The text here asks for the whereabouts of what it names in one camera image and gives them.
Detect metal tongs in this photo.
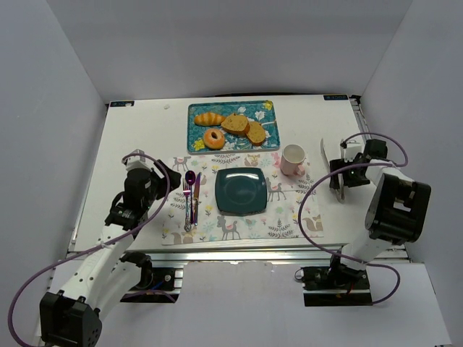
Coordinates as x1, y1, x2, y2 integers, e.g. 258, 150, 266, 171
320, 138, 346, 205

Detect glazed donut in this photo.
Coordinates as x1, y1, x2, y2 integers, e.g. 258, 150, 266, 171
203, 129, 225, 150

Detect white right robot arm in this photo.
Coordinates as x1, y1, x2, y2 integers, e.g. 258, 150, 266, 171
326, 137, 431, 286

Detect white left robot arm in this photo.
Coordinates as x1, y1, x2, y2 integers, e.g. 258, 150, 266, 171
39, 154, 182, 346

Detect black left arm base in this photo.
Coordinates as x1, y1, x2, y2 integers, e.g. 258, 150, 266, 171
120, 252, 180, 304

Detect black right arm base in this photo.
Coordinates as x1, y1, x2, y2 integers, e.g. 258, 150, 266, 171
294, 266, 373, 307

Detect right brown bread slice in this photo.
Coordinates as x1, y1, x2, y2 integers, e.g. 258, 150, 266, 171
246, 121, 266, 146

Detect brown bread slice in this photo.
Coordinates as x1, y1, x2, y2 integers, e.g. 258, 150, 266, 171
221, 113, 249, 136
246, 121, 266, 146

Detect left brown bread slice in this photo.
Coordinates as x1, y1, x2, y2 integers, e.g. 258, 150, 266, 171
221, 113, 249, 136

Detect purple iridescent spoon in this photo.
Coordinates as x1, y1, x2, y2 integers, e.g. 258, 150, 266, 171
184, 170, 196, 189

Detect purple iridescent knife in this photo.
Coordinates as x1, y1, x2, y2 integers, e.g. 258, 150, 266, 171
191, 173, 201, 226

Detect purple iridescent fork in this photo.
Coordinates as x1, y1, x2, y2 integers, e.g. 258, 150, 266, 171
183, 179, 191, 232

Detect pink mug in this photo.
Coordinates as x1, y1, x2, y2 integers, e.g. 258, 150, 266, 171
279, 145, 305, 176

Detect dark teal square plate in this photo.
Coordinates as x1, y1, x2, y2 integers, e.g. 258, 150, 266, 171
214, 167, 268, 216

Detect golden croissant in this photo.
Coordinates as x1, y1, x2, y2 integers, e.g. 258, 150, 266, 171
194, 111, 226, 127

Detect animal print placemat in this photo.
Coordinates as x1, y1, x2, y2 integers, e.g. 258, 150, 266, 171
161, 152, 323, 246

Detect teal floral serving tray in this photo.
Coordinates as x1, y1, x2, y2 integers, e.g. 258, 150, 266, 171
187, 100, 281, 154

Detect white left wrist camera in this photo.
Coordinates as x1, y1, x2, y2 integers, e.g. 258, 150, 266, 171
122, 149, 151, 172

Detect aluminium table frame rail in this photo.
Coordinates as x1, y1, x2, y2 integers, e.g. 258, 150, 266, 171
67, 244, 409, 265

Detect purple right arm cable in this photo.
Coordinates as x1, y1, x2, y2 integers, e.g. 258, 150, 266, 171
294, 132, 409, 305

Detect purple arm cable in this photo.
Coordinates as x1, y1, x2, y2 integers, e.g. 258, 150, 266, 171
7, 153, 171, 346
294, 132, 409, 305

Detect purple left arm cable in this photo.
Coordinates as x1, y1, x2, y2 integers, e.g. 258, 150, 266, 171
7, 153, 171, 346

